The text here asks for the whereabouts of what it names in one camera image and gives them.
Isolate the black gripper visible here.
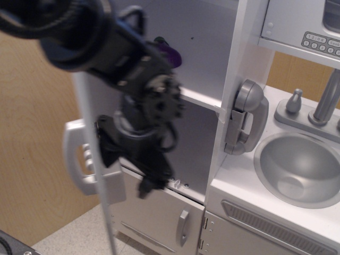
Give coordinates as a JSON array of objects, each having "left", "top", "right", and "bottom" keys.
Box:
[{"left": 96, "top": 113, "right": 173, "bottom": 199}]

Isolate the silver fridge door handle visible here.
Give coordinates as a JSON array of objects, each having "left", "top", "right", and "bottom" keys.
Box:
[{"left": 63, "top": 119, "right": 97, "bottom": 196}]

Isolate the white toy fridge door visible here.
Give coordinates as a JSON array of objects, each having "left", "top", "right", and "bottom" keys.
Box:
[{"left": 73, "top": 72, "right": 124, "bottom": 254}]

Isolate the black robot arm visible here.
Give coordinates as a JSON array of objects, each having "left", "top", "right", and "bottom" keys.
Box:
[{"left": 1, "top": 1, "right": 183, "bottom": 199}]

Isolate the silver ice dispenser panel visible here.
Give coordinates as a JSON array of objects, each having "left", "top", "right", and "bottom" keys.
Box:
[{"left": 82, "top": 143, "right": 94, "bottom": 172}]

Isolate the white lower freezer door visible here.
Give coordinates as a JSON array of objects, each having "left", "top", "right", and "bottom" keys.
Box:
[{"left": 110, "top": 168, "right": 205, "bottom": 254}]

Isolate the white oven door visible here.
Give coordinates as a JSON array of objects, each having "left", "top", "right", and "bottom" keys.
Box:
[{"left": 199, "top": 200, "right": 339, "bottom": 254}]

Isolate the purple toy item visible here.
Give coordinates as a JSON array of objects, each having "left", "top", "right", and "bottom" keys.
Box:
[{"left": 154, "top": 37, "right": 182, "bottom": 68}]

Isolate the silver toy telephone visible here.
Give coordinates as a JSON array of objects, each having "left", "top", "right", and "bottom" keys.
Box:
[{"left": 224, "top": 79, "right": 269, "bottom": 156}]

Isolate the white toy kitchen cabinet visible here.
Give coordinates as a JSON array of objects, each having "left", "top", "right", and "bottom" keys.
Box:
[{"left": 106, "top": 0, "right": 340, "bottom": 255}]

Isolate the black base corner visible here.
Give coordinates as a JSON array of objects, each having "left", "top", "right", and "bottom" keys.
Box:
[{"left": 1, "top": 231, "right": 40, "bottom": 255}]

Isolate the silver toy sink basin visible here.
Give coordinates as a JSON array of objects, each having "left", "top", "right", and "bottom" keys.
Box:
[{"left": 254, "top": 133, "right": 339, "bottom": 209}]

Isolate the silver faucet knob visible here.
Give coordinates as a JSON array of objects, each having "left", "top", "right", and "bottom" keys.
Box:
[{"left": 286, "top": 88, "right": 303, "bottom": 114}]

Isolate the silver toy faucet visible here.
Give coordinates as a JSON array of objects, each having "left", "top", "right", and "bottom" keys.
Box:
[{"left": 274, "top": 69, "right": 339, "bottom": 143}]

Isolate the silver lower door handle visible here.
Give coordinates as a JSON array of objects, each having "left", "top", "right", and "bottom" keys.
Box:
[{"left": 176, "top": 209, "right": 189, "bottom": 247}]

